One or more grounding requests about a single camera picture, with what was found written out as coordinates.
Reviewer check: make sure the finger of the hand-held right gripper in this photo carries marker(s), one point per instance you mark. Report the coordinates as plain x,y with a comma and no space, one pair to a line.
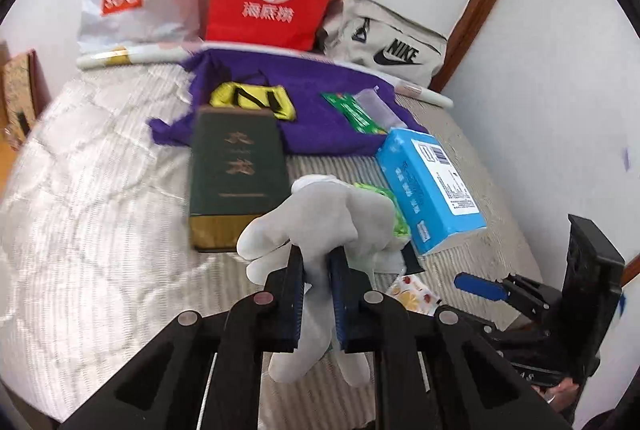
477,285

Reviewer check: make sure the grey waist bag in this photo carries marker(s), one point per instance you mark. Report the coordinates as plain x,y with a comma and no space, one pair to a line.
350,30

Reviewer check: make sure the green wipes packet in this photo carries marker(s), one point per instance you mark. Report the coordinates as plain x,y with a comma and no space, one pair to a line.
350,110

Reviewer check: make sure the purple towel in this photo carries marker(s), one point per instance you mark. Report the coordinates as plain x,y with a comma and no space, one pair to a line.
310,120

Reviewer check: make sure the fruit print packet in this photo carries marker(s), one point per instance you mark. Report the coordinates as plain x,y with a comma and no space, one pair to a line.
412,292

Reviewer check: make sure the dark green gold box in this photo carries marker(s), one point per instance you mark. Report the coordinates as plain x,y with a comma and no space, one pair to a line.
235,170

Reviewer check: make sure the translucent plastic pouch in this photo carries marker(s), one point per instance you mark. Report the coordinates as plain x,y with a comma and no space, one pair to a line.
377,107

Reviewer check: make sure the person's right hand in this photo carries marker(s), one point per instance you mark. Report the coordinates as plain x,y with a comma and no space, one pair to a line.
565,392

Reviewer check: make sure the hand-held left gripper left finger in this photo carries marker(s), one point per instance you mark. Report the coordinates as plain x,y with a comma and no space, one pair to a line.
295,305

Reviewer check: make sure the patterned brown box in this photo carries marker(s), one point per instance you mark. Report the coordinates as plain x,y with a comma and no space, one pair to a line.
20,90

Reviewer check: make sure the white plush toy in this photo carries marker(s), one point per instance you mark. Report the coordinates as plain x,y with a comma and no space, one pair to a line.
325,220

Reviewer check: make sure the blue tissue pack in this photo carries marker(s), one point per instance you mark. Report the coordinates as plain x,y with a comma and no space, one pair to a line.
430,190

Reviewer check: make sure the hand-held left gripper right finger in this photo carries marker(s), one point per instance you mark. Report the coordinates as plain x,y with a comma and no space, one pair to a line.
336,305

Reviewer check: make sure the white printed paper roll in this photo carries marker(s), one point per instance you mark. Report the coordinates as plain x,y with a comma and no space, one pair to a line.
100,57

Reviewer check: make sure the green tissue pack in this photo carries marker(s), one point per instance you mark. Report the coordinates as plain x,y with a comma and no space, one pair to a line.
400,225

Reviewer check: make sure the yellow black cloth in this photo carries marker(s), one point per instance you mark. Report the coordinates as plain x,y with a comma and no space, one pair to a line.
222,95

